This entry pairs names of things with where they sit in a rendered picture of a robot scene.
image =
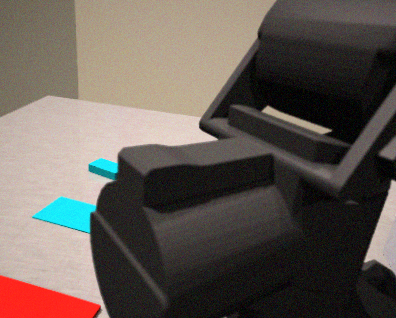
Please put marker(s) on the cyan flat square plate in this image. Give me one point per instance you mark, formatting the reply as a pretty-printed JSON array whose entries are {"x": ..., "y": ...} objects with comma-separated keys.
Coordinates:
[{"x": 68, "y": 213}]

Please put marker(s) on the small cyan rectangular block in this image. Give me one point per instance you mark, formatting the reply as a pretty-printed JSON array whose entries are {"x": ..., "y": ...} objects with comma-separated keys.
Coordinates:
[{"x": 104, "y": 168}]

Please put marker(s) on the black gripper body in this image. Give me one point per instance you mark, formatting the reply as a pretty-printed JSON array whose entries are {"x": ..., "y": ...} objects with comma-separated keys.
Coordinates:
[{"x": 295, "y": 302}]

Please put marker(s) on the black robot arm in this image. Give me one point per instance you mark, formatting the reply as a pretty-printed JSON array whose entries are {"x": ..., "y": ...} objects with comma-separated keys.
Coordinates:
[{"x": 207, "y": 229}]

